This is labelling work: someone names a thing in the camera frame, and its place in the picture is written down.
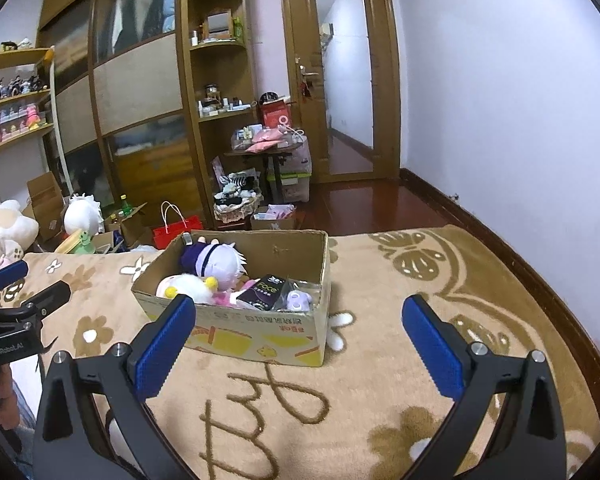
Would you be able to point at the black packet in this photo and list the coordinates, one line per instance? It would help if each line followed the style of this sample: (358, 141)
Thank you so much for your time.
(262, 292)

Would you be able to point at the white and tan plush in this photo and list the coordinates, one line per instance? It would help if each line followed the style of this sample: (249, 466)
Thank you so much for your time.
(5, 225)

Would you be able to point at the tall open cardboard box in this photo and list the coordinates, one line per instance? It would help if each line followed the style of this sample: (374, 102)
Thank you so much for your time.
(45, 205)

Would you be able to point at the white fluffy plush toy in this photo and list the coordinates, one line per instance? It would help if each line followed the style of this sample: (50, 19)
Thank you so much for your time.
(185, 287)

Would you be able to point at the wooden door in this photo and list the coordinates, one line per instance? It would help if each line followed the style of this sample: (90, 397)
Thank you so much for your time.
(300, 135)

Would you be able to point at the large white plush head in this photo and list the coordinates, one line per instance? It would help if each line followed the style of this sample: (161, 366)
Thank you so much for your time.
(82, 215)

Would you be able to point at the green bottle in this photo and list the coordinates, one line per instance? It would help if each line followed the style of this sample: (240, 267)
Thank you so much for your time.
(125, 205)

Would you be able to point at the wooden wardrobe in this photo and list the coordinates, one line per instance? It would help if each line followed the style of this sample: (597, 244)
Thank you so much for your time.
(135, 85)

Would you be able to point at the red paper bag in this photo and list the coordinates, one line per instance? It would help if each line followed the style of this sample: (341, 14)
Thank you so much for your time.
(172, 235)

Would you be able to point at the red gift box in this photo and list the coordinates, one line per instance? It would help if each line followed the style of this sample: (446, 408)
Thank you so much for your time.
(275, 115)

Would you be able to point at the wicker basket with clothes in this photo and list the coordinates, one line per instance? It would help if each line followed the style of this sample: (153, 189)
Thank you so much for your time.
(237, 210)

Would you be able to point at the person's left hand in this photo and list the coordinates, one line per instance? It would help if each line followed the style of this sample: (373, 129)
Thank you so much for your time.
(2, 400)

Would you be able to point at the cardboard box with bottles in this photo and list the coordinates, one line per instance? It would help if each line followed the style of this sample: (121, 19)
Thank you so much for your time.
(132, 230)

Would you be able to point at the wooden corner shelf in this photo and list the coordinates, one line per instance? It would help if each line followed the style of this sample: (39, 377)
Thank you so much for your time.
(187, 160)

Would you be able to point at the white pole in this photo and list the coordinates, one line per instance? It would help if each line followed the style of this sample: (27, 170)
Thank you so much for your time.
(60, 125)

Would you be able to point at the pink plush toy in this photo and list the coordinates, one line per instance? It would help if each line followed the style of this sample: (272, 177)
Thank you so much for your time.
(227, 300)

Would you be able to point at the pink packets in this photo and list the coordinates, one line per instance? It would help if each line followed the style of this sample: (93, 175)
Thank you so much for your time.
(265, 140)

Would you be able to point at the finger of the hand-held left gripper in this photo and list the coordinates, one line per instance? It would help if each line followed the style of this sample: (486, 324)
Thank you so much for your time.
(47, 297)
(10, 272)

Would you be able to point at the tan flower printed blanket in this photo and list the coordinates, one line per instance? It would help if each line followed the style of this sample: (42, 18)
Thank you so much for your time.
(380, 360)

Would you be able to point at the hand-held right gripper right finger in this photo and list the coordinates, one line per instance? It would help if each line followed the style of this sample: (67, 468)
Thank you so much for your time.
(432, 347)

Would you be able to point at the white-haired plush doll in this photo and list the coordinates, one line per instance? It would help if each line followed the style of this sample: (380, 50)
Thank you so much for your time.
(220, 262)

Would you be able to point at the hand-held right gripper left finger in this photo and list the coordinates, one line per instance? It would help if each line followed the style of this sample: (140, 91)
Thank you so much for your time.
(165, 347)

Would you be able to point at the low cardboard box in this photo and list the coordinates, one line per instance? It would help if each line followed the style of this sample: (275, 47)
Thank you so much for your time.
(272, 220)

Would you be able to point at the wall shelf with figurines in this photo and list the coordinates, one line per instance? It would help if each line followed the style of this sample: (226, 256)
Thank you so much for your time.
(15, 95)

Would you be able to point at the small purple plush toy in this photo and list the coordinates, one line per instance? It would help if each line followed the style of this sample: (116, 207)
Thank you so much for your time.
(299, 302)

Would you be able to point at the green frog toy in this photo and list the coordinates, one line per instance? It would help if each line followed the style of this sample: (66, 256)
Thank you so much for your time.
(77, 242)

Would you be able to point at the small dark table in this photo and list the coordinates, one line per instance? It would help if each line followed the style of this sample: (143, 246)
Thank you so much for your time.
(275, 160)

